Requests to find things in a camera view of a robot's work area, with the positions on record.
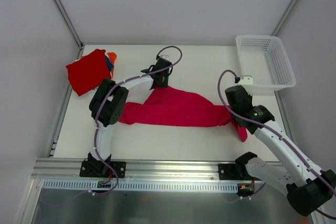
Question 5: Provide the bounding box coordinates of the aluminium mounting rail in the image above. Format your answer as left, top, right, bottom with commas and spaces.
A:
30, 157, 315, 185

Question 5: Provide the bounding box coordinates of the right aluminium frame post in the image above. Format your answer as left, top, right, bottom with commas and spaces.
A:
271, 0, 300, 37

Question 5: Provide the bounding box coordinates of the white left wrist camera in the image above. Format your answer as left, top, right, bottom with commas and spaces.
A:
159, 55, 169, 60

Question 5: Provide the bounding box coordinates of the folded orange t-shirt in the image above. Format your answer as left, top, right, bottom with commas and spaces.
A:
106, 52, 117, 78

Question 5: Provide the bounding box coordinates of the folded red t-shirt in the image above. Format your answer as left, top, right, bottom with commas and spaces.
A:
66, 49, 112, 97

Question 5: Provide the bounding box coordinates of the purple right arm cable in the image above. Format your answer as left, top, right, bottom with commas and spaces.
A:
217, 69, 336, 219

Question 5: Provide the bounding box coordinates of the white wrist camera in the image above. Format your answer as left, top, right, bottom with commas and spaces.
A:
159, 55, 169, 60
235, 75, 254, 95

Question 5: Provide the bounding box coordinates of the white slotted cable duct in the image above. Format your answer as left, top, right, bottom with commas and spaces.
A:
43, 179, 238, 193

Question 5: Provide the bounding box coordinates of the white perforated plastic basket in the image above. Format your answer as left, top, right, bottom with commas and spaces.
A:
236, 35, 296, 95

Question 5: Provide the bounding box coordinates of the left aluminium frame post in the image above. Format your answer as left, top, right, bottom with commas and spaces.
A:
52, 0, 83, 48

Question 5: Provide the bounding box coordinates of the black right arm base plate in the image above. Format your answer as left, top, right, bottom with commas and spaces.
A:
217, 163, 260, 181

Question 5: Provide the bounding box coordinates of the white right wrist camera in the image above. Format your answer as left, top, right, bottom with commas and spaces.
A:
235, 75, 254, 95

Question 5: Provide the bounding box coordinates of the crimson pink t-shirt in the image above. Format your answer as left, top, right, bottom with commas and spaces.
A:
119, 87, 248, 142

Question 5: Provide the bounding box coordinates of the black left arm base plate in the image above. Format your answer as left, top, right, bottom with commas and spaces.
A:
79, 159, 127, 178

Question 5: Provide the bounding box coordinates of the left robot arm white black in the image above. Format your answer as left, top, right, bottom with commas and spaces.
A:
79, 57, 173, 178

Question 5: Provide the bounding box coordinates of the aluminium frame post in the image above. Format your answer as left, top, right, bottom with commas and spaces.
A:
52, 0, 83, 48
271, 0, 300, 37

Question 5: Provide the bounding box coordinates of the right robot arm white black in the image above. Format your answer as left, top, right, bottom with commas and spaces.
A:
225, 86, 335, 216

